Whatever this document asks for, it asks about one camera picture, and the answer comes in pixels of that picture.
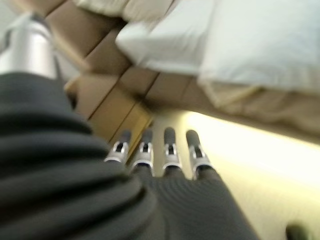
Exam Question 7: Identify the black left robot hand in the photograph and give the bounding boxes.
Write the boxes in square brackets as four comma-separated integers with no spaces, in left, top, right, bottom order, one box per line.
[0,12,258,240]

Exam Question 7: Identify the white duvet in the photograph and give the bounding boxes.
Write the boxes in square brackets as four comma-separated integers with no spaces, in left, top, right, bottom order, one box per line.
[198,0,320,92]

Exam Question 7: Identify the white bed sheet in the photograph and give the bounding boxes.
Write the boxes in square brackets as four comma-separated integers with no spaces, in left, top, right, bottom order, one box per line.
[116,0,210,76]

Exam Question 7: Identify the wooden nightstand with panel doors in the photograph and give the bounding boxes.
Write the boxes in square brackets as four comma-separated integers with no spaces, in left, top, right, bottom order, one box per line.
[63,73,155,161]

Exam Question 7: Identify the white fringed blanket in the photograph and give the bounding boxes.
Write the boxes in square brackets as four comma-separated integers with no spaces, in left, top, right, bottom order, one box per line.
[199,79,320,121]

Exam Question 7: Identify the brown upholstered bed frame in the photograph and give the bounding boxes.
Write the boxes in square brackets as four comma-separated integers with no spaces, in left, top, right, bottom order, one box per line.
[14,0,320,146]

